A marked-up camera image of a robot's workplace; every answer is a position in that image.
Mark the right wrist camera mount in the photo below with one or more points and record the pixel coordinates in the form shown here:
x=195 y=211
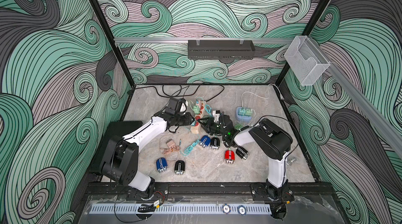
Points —
x=216 y=114

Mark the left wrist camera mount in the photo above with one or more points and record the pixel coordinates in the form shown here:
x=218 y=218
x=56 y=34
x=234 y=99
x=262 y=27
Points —
x=176 y=106

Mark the green USB charger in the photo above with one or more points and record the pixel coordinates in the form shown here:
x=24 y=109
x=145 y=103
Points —
x=196 y=109

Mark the perforated white cable duct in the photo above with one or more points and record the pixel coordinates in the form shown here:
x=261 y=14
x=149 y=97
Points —
x=211 y=209

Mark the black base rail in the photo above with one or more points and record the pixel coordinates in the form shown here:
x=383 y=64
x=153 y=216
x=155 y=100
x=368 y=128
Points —
x=258 y=191

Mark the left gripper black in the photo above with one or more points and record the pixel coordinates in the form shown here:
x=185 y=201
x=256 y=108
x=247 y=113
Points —
x=187 y=121

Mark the pink usb charger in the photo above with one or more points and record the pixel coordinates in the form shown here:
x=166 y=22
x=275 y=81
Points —
x=202 y=104
x=171 y=144

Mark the clear acrylic wall holder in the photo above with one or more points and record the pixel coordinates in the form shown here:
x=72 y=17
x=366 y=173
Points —
x=306 y=59

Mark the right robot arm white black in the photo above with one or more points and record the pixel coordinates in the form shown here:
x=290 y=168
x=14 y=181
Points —
x=272 y=140

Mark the black wall shelf tray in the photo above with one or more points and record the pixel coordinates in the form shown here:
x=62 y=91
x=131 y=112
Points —
x=222 y=50

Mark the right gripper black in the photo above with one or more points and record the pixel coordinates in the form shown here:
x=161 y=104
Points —
x=209 y=123

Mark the beige power strip red sockets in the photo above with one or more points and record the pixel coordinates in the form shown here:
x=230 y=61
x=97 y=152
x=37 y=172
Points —
x=206 y=112

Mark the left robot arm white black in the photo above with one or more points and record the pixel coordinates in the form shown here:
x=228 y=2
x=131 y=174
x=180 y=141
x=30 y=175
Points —
x=119 y=162

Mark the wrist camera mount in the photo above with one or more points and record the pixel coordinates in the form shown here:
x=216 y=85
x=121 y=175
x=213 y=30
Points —
x=216 y=114
x=176 y=106

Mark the small clear bottle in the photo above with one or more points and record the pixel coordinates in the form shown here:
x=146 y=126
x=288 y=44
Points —
x=291 y=161

